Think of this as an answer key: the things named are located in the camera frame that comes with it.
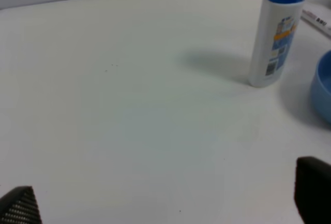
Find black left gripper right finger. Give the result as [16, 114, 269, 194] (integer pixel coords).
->
[294, 157, 330, 223]

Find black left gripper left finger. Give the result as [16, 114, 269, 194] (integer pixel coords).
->
[1, 186, 42, 224]

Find red white marker pen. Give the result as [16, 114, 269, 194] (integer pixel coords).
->
[302, 10, 330, 37]

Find blue plastic bowl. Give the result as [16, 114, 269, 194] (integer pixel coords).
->
[310, 51, 330, 124]

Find white bottle blue cap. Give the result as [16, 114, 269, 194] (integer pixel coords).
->
[248, 0, 304, 87]

